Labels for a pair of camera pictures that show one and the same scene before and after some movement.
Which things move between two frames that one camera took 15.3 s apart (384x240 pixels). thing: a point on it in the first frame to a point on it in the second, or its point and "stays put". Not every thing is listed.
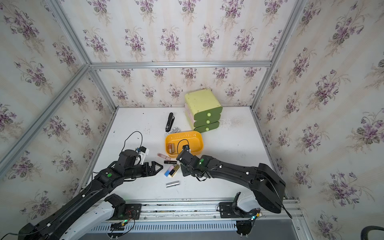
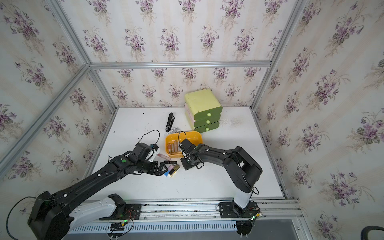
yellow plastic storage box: [174, 142] stays put
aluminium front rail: [197, 215] stays put
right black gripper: [183, 171] to [185, 166]
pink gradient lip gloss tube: [164, 156] stays put
